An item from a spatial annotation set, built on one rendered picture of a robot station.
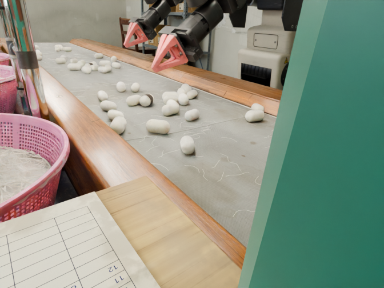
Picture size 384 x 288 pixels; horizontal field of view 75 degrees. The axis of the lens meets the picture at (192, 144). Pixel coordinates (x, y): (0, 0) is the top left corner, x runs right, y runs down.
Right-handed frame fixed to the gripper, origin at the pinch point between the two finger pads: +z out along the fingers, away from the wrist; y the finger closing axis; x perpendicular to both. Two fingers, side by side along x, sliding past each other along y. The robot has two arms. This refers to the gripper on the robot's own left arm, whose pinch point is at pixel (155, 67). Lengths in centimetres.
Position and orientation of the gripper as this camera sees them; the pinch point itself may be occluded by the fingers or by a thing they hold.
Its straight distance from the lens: 57.6
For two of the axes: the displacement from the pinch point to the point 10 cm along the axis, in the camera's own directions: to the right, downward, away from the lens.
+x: 4.5, 5.6, 6.9
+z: -6.6, 7.3, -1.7
